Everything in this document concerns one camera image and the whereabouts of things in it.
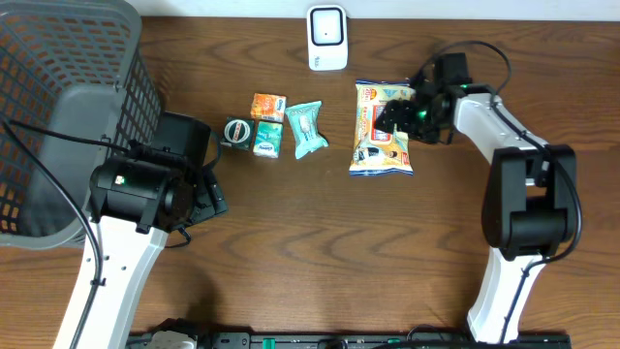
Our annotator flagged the teal small snack packet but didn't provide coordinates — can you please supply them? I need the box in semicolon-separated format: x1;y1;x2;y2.
285;101;328;160

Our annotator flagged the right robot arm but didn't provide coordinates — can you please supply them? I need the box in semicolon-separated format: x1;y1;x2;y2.
374;79;583;344

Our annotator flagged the dark green round-label box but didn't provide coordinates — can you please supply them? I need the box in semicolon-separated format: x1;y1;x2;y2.
220;117;255;151

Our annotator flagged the large white snack bag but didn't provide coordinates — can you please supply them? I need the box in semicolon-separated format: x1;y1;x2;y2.
349;79;414;176

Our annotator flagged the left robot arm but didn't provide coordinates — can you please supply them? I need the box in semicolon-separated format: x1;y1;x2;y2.
54;145;228;348

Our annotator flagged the orange tissue pack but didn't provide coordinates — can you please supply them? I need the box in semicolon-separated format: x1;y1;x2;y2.
250;93;287;123

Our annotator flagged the white barcode scanner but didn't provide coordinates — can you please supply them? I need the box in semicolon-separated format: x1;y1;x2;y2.
306;5;349;71

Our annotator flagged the green tissue pack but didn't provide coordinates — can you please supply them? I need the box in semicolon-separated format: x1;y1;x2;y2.
253;121;283;159

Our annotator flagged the grey plastic mesh basket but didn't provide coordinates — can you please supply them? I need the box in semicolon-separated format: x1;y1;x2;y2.
1;0;162;249

